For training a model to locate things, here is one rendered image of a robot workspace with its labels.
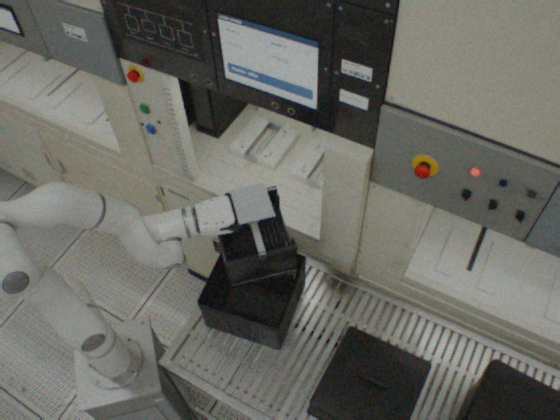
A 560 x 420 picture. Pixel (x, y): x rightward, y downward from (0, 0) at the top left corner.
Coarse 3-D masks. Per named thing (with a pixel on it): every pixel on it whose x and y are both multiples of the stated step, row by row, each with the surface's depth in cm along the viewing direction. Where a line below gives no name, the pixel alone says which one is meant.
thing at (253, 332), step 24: (216, 264) 172; (216, 288) 178; (240, 288) 184; (264, 288) 183; (288, 288) 183; (216, 312) 163; (240, 312) 175; (264, 312) 178; (288, 312) 166; (240, 336) 173; (264, 336) 165
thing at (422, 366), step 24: (360, 336) 162; (336, 360) 158; (360, 360) 157; (384, 360) 157; (408, 360) 157; (336, 384) 153; (360, 384) 153; (384, 384) 150; (408, 384) 152; (312, 408) 152; (336, 408) 149; (360, 408) 149; (384, 408) 148; (408, 408) 148
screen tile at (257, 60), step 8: (224, 24) 129; (224, 32) 131; (232, 32) 130; (240, 32) 129; (248, 32) 127; (224, 40) 133; (240, 40) 131; (248, 40) 129; (232, 48) 134; (256, 48) 130; (264, 48) 129; (232, 56) 137; (240, 56) 135; (248, 56) 134; (256, 56) 132; (264, 56) 131; (248, 64) 136; (256, 64) 134; (264, 64) 133
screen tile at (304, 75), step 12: (276, 48) 127; (288, 48) 125; (300, 48) 123; (300, 60) 126; (312, 60) 124; (276, 72) 133; (288, 72) 131; (300, 72) 129; (312, 72) 127; (312, 84) 130
